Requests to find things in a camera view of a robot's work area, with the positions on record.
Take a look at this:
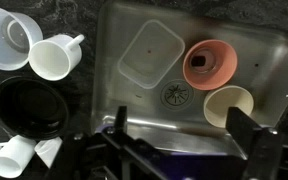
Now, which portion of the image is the clear rectangular plastic container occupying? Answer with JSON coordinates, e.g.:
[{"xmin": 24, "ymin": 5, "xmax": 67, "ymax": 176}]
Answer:
[{"xmin": 117, "ymin": 19, "xmax": 185, "ymax": 89}]

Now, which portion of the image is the pink plastic bowl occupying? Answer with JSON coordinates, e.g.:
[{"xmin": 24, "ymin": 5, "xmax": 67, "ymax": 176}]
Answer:
[{"xmin": 182, "ymin": 39, "xmax": 238, "ymax": 90}]

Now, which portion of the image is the white mug lying down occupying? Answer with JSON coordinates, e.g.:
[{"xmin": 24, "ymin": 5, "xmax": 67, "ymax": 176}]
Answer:
[{"xmin": 0, "ymin": 135, "xmax": 36, "ymax": 178}]

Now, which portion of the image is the beige plastic bowl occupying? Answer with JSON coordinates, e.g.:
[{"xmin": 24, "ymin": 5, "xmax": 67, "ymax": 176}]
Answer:
[{"xmin": 203, "ymin": 85, "xmax": 254, "ymax": 128}]

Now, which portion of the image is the white mug middle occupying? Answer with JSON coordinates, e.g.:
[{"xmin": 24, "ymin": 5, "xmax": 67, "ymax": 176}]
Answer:
[{"xmin": 34, "ymin": 137, "xmax": 62, "ymax": 168}]

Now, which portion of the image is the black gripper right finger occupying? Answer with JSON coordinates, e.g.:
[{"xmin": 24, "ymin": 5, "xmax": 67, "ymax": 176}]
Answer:
[{"xmin": 226, "ymin": 107, "xmax": 262, "ymax": 155}]

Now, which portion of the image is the black round bowl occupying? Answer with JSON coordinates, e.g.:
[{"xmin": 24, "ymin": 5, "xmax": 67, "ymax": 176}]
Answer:
[{"xmin": 0, "ymin": 77, "xmax": 70, "ymax": 140}]

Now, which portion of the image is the white mug near sink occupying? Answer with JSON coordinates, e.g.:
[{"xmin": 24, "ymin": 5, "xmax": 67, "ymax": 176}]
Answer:
[{"xmin": 28, "ymin": 34, "xmax": 85, "ymax": 81}]

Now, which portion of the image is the stainless steel sink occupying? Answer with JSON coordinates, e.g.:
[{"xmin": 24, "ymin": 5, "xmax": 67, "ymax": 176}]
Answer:
[{"xmin": 91, "ymin": 0, "xmax": 288, "ymax": 156}]

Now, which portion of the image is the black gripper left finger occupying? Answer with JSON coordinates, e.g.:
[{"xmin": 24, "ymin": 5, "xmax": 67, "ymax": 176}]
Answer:
[{"xmin": 114, "ymin": 106, "xmax": 127, "ymax": 133}]

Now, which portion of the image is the clear plastic measuring cup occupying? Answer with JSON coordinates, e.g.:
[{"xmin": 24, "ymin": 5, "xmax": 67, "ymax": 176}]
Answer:
[{"xmin": 0, "ymin": 8, "xmax": 43, "ymax": 71}]

